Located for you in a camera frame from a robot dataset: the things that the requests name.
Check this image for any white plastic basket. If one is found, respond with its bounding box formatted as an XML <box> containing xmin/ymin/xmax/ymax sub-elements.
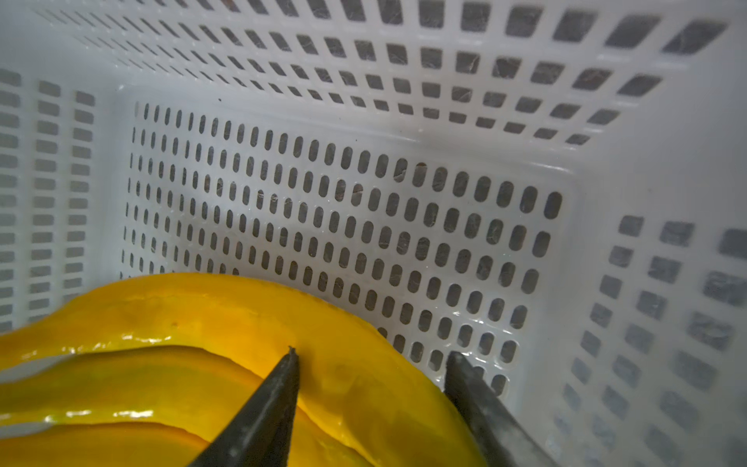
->
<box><xmin>1</xmin><ymin>1</ymin><xmax>746</xmax><ymax>466</ymax></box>

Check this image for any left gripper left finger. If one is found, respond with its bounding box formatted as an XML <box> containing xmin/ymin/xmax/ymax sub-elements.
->
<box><xmin>189</xmin><ymin>348</ymin><xmax>300</xmax><ymax>467</ymax></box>

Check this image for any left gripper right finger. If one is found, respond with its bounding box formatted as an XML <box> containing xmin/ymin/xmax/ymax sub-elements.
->
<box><xmin>445</xmin><ymin>351</ymin><xmax>556</xmax><ymax>467</ymax></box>

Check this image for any orange yellow banana bunch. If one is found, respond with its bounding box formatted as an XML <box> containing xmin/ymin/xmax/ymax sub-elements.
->
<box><xmin>1</xmin><ymin>274</ymin><xmax>484</xmax><ymax>466</ymax></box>

